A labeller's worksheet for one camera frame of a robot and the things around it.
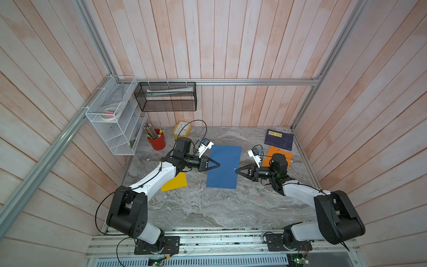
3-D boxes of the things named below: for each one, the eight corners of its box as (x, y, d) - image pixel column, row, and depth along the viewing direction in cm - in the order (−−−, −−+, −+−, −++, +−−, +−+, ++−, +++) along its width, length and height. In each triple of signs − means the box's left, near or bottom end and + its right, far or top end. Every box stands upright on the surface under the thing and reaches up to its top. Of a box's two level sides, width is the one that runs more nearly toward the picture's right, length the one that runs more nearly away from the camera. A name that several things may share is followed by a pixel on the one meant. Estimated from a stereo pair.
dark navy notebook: (264, 143, 115) (265, 141, 113) (266, 130, 123) (267, 127, 121) (291, 150, 111) (292, 148, 109) (292, 136, 119) (293, 133, 117)
